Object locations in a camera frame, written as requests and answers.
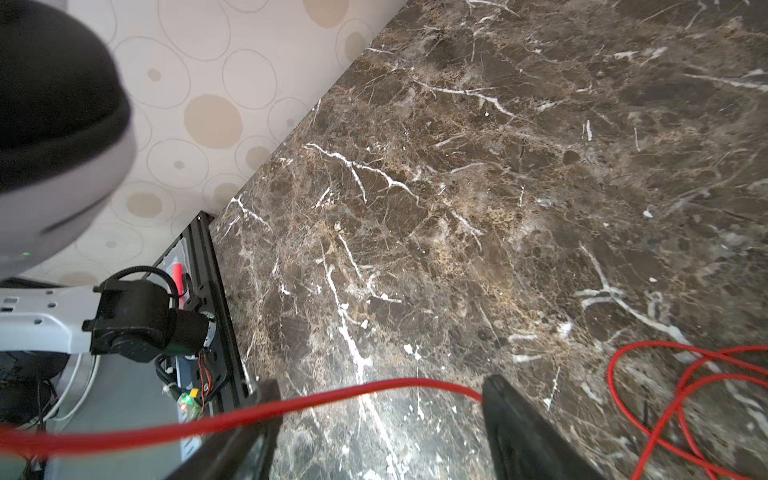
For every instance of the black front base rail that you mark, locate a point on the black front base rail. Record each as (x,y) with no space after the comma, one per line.
(193,250)

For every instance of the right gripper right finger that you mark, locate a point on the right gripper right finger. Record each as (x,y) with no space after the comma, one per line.
(522,442)

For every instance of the pink marker pen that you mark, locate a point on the pink marker pen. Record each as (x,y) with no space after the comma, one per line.
(177,276)

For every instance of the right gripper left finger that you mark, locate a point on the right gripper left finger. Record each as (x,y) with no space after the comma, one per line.
(244,452)

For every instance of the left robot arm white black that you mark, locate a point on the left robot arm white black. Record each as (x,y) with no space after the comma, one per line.
(67,144)

